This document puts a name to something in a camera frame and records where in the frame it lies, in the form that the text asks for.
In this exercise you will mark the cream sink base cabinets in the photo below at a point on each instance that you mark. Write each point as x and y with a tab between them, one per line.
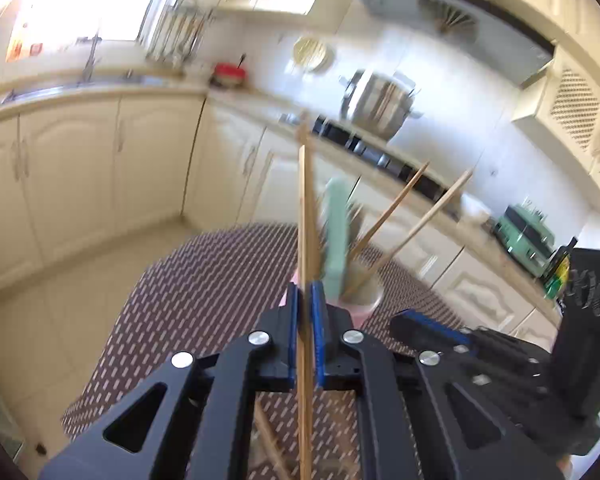
80	170

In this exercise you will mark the cream lattice wall cabinet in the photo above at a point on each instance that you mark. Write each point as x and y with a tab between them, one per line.
575	105

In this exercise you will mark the steel cooking pot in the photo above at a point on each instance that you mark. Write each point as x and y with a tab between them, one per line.
380	105

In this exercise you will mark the kitchen faucet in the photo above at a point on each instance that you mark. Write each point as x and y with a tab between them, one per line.
92	57

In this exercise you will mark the wooden chopstick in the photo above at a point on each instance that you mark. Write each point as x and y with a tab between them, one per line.
395	205
430	215
303	210
305	130
272	445

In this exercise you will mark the pink cup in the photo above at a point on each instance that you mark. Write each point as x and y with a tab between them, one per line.
365	302

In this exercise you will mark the metal dish rack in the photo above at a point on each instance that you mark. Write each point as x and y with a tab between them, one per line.
177	30

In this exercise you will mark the metal fork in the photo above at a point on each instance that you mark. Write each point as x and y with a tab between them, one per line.
356	220

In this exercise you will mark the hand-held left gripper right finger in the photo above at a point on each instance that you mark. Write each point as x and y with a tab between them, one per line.
318	340

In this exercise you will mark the black gas stove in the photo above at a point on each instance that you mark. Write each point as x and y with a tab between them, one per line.
380	152

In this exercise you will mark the round pale strainer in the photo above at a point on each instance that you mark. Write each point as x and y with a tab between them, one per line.
312	53

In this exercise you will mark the white bowl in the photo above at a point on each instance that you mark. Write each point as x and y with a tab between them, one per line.
472	208

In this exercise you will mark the red pot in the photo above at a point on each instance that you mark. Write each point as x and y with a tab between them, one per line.
230	74

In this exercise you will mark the kitchen window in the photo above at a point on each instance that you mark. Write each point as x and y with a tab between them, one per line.
70	5

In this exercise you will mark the green yellow label bottle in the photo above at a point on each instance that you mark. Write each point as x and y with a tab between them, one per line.
560	265

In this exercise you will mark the range hood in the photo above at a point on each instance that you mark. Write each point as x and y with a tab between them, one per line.
450	20

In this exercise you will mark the green countertop appliance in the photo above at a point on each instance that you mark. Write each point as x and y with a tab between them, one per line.
525	240

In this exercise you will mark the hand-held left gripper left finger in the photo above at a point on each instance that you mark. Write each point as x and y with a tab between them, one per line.
293	340

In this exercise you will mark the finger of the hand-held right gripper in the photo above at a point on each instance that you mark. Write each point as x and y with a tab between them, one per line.
435	327

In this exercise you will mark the brown polka dot tablecloth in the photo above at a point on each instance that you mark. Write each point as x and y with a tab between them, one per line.
180	310

